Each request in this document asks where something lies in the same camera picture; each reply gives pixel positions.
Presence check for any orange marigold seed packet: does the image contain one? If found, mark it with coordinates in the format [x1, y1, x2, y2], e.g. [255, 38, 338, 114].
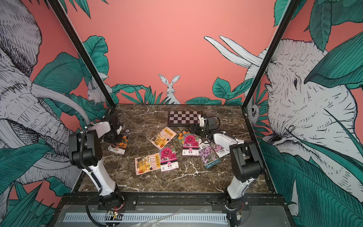
[178, 130, 190, 144]
[108, 135, 129, 155]

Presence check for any pink flower seed packet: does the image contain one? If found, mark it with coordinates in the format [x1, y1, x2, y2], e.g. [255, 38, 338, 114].
[182, 134, 200, 156]
[160, 145, 179, 172]

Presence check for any purple flower seed packet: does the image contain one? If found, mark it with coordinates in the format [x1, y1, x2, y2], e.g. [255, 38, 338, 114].
[199, 143, 220, 169]
[211, 143, 230, 158]

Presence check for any purple flower seed packet front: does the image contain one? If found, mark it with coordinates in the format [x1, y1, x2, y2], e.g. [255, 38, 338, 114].
[199, 143, 220, 169]

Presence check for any sunflower shop seed packet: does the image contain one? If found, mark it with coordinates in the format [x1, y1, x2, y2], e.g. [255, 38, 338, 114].
[135, 153, 161, 176]
[151, 127, 176, 150]

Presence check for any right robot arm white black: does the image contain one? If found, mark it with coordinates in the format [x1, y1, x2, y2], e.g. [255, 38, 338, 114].
[192, 115, 264, 200]

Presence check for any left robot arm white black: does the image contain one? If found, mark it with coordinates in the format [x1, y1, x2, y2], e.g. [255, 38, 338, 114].
[69, 114, 124, 206]

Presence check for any checkered chess board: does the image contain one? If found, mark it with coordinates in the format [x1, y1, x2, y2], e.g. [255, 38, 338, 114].
[168, 111, 203, 127]

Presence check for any white slotted vent strip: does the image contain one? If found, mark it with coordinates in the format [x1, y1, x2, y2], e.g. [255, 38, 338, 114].
[62, 212, 229, 224]

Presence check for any clear plastic wrap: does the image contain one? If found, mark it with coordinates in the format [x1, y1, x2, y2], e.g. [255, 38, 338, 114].
[131, 209, 195, 227]

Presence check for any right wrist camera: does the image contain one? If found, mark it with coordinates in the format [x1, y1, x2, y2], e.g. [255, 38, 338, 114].
[199, 116, 205, 127]

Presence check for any left black frame post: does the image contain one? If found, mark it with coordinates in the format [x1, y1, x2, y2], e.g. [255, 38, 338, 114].
[47, 0, 116, 108]

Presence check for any black frame post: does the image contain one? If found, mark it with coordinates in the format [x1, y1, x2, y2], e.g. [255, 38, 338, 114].
[47, 0, 116, 108]
[242, 0, 300, 110]

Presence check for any black front mounting rail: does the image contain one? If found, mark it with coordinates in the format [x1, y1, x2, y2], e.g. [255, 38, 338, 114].
[55, 192, 288, 214]

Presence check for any right black frame post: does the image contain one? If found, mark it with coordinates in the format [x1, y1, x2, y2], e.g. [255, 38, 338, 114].
[242, 0, 300, 110]

